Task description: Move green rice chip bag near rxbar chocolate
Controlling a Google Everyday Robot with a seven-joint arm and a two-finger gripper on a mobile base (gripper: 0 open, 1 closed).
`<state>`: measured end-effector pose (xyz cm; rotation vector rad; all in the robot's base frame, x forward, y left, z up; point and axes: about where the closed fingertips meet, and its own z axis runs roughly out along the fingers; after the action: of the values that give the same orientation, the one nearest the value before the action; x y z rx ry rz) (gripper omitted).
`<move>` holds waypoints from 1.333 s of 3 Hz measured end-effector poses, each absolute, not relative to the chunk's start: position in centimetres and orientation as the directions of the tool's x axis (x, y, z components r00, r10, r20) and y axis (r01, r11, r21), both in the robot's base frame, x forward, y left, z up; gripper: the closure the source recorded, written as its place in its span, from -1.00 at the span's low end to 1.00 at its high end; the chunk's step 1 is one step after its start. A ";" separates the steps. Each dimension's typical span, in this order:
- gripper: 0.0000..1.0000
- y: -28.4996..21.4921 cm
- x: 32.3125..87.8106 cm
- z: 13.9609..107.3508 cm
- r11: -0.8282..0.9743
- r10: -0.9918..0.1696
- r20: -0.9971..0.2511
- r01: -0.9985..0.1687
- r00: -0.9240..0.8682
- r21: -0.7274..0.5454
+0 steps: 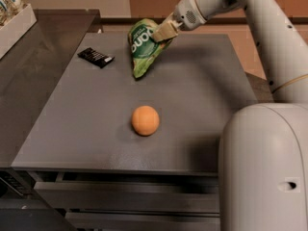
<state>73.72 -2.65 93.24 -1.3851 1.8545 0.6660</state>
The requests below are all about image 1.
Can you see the green rice chip bag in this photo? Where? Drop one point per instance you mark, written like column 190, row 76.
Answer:
column 144, row 49

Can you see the black rxbar chocolate bar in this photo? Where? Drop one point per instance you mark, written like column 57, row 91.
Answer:
column 95, row 57

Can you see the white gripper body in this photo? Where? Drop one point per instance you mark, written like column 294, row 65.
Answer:
column 186, row 12

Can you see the dark side counter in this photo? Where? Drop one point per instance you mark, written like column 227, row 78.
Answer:
column 28, row 74

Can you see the upper grey drawer front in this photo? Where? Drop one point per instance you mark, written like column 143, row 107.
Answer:
column 125, row 197

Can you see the grey drawer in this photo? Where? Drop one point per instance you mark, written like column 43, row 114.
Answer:
column 125, row 197
column 127, row 222

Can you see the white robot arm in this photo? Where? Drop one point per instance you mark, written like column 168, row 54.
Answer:
column 263, row 149

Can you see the white snack box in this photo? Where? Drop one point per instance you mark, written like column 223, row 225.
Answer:
column 15, row 29

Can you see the lower grey drawer front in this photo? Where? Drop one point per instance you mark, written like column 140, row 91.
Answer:
column 127, row 222

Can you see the grey drawer cabinet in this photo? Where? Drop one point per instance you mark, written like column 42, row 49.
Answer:
column 84, row 133

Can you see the orange fruit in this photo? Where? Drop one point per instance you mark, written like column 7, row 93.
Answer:
column 145, row 120

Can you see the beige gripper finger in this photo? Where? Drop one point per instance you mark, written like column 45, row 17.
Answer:
column 168, row 29

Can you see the snack bags in box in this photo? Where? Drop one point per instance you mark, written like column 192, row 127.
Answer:
column 10, row 8

